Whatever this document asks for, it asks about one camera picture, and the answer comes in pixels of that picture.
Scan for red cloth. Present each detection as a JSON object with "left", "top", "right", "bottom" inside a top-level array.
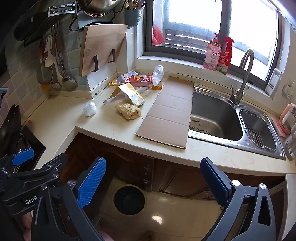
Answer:
[{"left": 153, "top": 25, "right": 166, "bottom": 45}]

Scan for wrappers and tissues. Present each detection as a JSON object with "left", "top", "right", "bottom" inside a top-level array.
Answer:
[{"left": 83, "top": 101, "right": 97, "bottom": 117}]

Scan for stainless steel sink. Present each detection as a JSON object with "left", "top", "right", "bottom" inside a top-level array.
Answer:
[{"left": 188, "top": 85, "right": 286, "bottom": 160}]

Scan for loofah sponge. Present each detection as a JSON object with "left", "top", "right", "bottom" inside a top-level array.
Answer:
[{"left": 115, "top": 102, "right": 142, "bottom": 120}]

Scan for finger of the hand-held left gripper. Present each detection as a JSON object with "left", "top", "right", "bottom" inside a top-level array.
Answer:
[
  {"left": 9, "top": 153, "right": 68, "bottom": 183},
  {"left": 0, "top": 148, "right": 35, "bottom": 172}
]

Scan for red snack box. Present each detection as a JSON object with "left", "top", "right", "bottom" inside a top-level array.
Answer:
[{"left": 125, "top": 74, "right": 154, "bottom": 88}]

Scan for wooden kitchen cabinet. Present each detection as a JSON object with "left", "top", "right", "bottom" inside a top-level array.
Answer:
[{"left": 59, "top": 132, "right": 287, "bottom": 241}]

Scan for black trash bin cream rim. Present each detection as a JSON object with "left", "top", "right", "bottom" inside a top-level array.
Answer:
[{"left": 113, "top": 185, "right": 146, "bottom": 215}]

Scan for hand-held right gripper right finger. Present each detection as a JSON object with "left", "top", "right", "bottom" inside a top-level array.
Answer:
[{"left": 200, "top": 158, "right": 278, "bottom": 241}]

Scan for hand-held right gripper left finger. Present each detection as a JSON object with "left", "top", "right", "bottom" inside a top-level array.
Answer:
[{"left": 31, "top": 157, "right": 114, "bottom": 241}]

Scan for pink soap bottle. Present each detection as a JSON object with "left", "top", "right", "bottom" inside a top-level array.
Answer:
[{"left": 203, "top": 32, "right": 222, "bottom": 70}]

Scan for clear plastic bottle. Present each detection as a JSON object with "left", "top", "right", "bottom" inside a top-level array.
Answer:
[{"left": 151, "top": 65, "right": 164, "bottom": 86}]

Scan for gold paper bag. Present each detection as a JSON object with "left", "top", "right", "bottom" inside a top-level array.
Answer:
[{"left": 113, "top": 83, "right": 145, "bottom": 107}]

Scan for brown cardboard sheet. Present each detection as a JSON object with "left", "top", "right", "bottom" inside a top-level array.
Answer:
[{"left": 135, "top": 76, "right": 194, "bottom": 149}]

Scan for teal utensil holder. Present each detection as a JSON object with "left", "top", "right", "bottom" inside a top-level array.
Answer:
[{"left": 125, "top": 8, "right": 142, "bottom": 29}]

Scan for white printed packet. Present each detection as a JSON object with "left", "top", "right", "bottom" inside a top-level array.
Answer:
[{"left": 117, "top": 72, "right": 139, "bottom": 84}]

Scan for bundle of gold cutlery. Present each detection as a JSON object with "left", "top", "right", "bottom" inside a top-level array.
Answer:
[{"left": 126, "top": 0, "right": 145, "bottom": 11}]

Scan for steel faucet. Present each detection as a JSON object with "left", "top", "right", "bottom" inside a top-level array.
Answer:
[{"left": 230, "top": 49, "right": 255, "bottom": 106}]

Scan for wooden cutting board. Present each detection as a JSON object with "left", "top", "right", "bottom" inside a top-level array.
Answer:
[{"left": 79, "top": 24, "right": 128, "bottom": 77}]

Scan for clear plastic strip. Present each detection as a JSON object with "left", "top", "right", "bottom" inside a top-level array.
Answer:
[{"left": 103, "top": 96, "right": 121, "bottom": 105}]

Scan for white wall outlet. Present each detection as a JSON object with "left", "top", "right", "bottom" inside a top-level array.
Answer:
[{"left": 284, "top": 85, "right": 296, "bottom": 100}]

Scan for person's left hand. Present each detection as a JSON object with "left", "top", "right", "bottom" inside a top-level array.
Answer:
[{"left": 22, "top": 212, "right": 33, "bottom": 241}]

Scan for metal knife rack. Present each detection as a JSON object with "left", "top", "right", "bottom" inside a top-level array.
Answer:
[{"left": 48, "top": 2, "right": 77, "bottom": 17}]

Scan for black utensil rail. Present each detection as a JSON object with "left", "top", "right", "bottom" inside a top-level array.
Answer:
[{"left": 13, "top": 11, "right": 78, "bottom": 47}]

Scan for white plastic holder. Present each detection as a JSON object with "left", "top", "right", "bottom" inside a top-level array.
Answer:
[{"left": 265, "top": 68, "right": 283, "bottom": 96}]

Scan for stainless steel pot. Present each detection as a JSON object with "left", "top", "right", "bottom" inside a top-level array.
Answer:
[{"left": 76, "top": 0, "right": 126, "bottom": 18}]

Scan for steel ladle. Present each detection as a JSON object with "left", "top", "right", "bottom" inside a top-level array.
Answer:
[{"left": 55, "top": 32, "right": 78, "bottom": 91}]

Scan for wire drain basket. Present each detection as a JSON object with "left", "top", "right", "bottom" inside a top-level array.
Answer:
[{"left": 239, "top": 109, "right": 277, "bottom": 152}]

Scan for red spray bottle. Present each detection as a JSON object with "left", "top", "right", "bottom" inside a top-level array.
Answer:
[{"left": 218, "top": 37, "right": 235, "bottom": 75}]

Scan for white rice paddle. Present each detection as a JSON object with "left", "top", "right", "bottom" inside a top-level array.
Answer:
[{"left": 44, "top": 37, "right": 55, "bottom": 67}]

